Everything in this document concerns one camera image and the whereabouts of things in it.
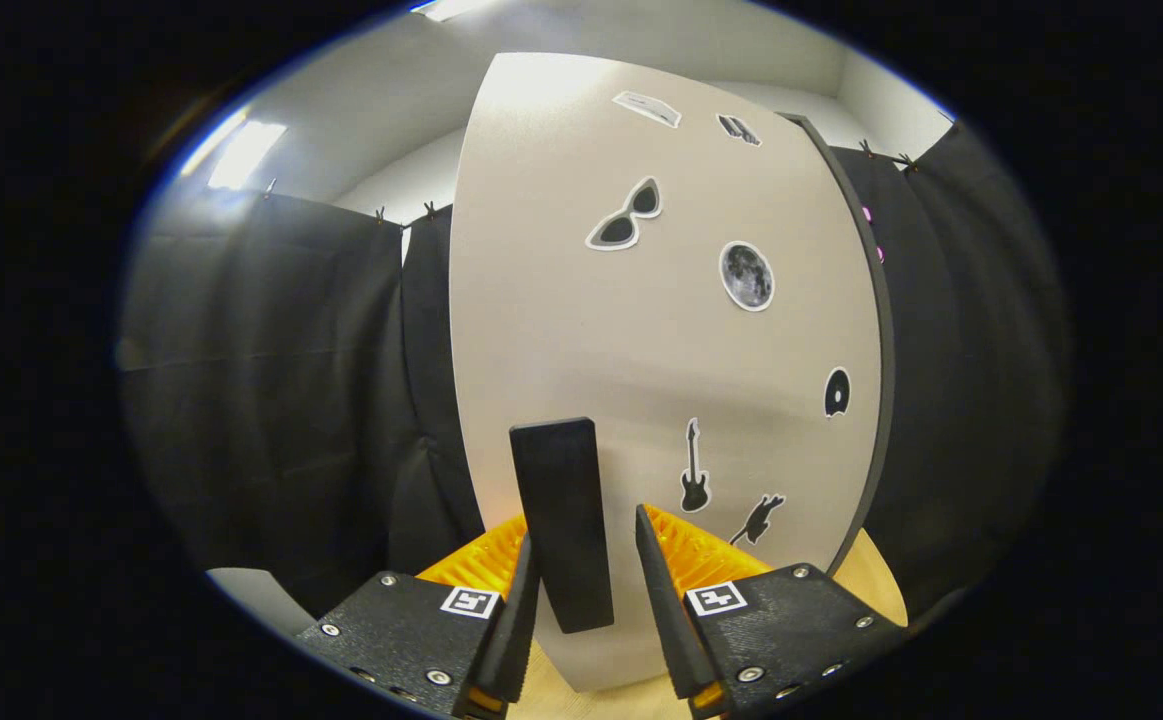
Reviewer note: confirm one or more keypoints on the dark grey shoe cabinet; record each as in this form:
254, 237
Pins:
888, 370

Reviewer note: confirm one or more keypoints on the wide ceiling light panel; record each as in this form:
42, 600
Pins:
451, 8

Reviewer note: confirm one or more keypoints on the black backdrop cloth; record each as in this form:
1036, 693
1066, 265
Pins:
291, 400

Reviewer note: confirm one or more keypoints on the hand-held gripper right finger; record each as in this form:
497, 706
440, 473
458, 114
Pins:
666, 620

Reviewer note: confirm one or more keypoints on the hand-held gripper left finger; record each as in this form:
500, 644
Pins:
516, 630

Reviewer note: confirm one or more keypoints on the narrow ceiling light strip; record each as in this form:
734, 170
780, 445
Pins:
246, 155

